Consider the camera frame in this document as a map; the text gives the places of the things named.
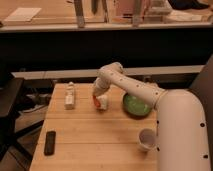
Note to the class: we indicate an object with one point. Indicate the black remote control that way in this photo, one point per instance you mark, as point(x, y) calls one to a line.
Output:
point(50, 143)

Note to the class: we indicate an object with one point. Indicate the white paper sheet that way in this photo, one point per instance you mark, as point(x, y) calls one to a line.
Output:
point(22, 14)

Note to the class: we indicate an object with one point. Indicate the white plastic bottle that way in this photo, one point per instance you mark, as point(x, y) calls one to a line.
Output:
point(70, 96)

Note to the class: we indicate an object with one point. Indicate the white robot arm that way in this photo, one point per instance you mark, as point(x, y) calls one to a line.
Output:
point(182, 136)

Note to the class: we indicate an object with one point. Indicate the white paper cup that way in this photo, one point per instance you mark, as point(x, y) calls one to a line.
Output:
point(147, 140)

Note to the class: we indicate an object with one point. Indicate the green bowl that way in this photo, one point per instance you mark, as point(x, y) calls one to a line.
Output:
point(135, 106)

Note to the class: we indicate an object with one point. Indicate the black chair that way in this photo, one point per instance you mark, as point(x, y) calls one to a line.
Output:
point(10, 94)

